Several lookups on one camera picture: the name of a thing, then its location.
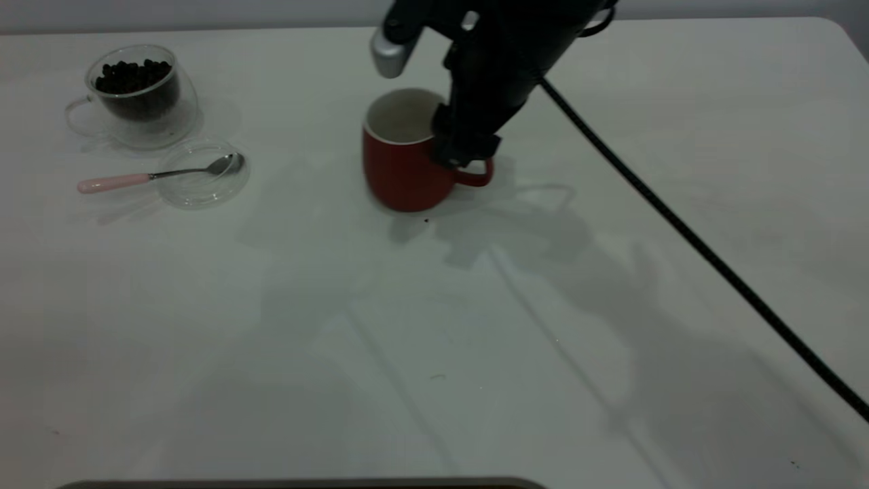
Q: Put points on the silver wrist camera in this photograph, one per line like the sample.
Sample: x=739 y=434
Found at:
x=392 y=54

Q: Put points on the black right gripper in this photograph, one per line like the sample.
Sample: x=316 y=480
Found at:
x=495 y=75

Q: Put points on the dark coffee beans heap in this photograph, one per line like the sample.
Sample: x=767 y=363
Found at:
x=136 y=81

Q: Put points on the clear glass dish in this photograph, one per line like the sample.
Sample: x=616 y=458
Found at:
x=204 y=193

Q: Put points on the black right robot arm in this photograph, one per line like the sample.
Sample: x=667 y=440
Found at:
x=543 y=10

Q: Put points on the clear glass cup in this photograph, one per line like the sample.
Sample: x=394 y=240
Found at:
x=170 y=122

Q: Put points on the red ceramic mug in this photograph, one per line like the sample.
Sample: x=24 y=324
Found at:
x=400 y=176

